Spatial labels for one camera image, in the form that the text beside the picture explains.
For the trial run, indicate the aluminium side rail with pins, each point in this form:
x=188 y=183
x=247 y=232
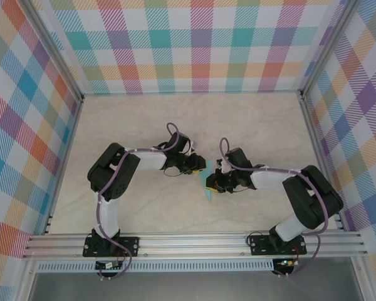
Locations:
x=321 y=163
x=62 y=163

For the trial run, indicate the light blue paper sheet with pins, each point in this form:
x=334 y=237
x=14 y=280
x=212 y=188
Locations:
x=209 y=196

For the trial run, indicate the aluminium mounting rail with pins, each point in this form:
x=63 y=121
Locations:
x=191 y=246

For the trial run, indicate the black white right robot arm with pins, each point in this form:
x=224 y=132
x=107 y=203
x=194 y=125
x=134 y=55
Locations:
x=313 y=197

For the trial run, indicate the aluminium frame post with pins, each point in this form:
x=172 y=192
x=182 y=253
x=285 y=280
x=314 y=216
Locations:
x=329 y=47
x=54 y=53

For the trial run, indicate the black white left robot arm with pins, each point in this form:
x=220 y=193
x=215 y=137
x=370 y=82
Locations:
x=112 y=175

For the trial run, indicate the grey metal sheet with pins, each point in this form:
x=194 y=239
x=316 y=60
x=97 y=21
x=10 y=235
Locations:
x=191 y=287

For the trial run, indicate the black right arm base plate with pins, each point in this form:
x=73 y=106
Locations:
x=260 y=244

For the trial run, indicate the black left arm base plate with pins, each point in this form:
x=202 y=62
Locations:
x=131 y=246

